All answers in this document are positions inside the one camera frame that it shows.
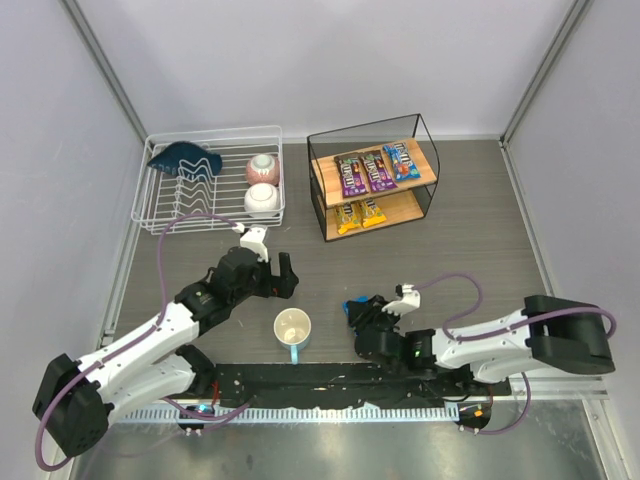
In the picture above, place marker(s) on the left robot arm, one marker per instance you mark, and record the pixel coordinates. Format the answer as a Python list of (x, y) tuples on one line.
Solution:
[(79, 400)]

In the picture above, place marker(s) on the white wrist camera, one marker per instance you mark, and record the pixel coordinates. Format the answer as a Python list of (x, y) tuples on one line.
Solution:
[(254, 239), (408, 299)]

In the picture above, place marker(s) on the black wire wooden shelf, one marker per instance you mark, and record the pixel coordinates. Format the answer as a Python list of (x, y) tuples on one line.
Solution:
[(409, 201)]

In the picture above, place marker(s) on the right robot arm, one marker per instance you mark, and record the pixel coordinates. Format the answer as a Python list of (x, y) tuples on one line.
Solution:
[(551, 332)]

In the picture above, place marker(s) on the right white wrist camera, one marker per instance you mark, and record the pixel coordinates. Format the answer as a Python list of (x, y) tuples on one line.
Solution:
[(408, 299)]

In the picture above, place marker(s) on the pink ceramic bowl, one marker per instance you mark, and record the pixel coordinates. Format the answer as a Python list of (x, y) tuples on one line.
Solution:
[(263, 168)]

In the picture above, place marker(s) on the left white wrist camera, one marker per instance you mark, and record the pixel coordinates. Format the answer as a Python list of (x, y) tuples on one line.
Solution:
[(254, 239)]

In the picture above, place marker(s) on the dark blue plate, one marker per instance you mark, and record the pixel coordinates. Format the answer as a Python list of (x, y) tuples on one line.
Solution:
[(187, 156)]

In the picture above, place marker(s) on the white wire dish rack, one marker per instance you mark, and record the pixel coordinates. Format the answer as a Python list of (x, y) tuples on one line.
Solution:
[(192, 187)]

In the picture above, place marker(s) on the twisted blue candy bag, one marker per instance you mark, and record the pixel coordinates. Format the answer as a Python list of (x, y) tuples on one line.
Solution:
[(353, 310)]

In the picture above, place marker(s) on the purple candy bag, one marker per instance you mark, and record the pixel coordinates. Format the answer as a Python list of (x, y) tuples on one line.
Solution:
[(351, 176), (379, 178)]

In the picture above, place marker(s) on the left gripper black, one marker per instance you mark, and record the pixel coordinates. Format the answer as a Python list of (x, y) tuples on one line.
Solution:
[(273, 282)]

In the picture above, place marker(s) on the white slotted cable duct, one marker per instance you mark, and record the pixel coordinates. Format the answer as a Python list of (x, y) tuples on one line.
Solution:
[(367, 413)]

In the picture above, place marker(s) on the yellow candy bag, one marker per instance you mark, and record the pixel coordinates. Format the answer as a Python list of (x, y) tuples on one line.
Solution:
[(347, 218), (370, 213)]

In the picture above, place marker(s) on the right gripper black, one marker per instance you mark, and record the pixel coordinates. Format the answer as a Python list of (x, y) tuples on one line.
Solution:
[(367, 318)]

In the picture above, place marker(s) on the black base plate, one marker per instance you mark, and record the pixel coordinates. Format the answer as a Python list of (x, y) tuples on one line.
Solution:
[(335, 386)]

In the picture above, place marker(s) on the white ceramic bowl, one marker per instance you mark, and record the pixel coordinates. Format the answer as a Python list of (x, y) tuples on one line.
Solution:
[(261, 200)]

